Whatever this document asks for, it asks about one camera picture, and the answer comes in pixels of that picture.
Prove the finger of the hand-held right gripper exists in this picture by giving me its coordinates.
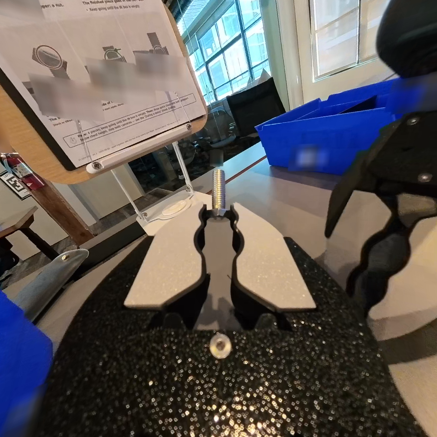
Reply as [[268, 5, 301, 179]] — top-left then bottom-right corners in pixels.
[[346, 217, 437, 345], [360, 191, 437, 275]]

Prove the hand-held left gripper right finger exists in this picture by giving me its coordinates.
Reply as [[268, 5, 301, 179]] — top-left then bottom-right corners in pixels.
[[230, 202, 317, 312]]

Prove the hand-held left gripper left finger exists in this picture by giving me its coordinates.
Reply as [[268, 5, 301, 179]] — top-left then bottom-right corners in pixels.
[[124, 204, 210, 309]]

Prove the silver hex bolt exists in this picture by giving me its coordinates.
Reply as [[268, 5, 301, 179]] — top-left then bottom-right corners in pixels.
[[208, 169, 230, 222]]

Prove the blue plastic bin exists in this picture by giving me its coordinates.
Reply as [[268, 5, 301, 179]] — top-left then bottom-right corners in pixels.
[[254, 79, 407, 176], [0, 290, 53, 437]]

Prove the grey metal clamp lever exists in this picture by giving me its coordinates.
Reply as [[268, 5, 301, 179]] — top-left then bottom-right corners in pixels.
[[14, 249, 90, 321]]

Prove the window with white blind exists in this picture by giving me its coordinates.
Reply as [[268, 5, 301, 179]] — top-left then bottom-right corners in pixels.
[[309, 0, 393, 82]]

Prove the printed instruction sheet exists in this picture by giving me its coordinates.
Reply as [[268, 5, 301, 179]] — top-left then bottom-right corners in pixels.
[[0, 0, 208, 168]]

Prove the cluster of grey office chairs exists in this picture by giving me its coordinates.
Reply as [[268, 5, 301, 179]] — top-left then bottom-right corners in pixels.
[[178, 113, 239, 161]]

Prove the wooden side table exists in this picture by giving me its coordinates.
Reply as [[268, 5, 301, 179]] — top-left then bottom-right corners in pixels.
[[0, 205, 60, 260]]

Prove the black mesh office chair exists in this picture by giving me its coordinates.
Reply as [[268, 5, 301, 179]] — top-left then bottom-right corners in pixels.
[[226, 77, 287, 137]]

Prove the red fire extinguisher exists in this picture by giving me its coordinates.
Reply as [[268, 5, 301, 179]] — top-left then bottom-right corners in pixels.
[[0, 153, 46, 191]]

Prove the black white marker sign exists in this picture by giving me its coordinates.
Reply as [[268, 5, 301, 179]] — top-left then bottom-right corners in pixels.
[[2, 172, 31, 200]]

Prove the black backing board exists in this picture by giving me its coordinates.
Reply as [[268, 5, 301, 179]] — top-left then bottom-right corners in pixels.
[[0, 68, 76, 171]]

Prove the dark framed window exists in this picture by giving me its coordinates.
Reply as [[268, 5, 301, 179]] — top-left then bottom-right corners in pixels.
[[178, 0, 274, 103]]

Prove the brown wooden post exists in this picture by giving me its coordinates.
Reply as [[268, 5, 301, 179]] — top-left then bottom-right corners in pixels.
[[31, 178, 94, 246]]

